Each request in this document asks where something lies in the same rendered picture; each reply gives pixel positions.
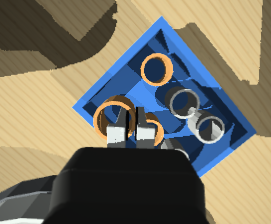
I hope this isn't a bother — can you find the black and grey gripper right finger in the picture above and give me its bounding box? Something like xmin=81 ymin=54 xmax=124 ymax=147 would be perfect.
xmin=135 ymin=106 xmax=156 ymax=149

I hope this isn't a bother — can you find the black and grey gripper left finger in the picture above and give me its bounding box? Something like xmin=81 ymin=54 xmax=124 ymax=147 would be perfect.
xmin=107 ymin=106 xmax=129 ymax=148

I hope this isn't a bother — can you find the blue crate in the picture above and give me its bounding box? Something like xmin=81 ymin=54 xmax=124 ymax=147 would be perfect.
xmin=72 ymin=16 xmax=257 ymax=177

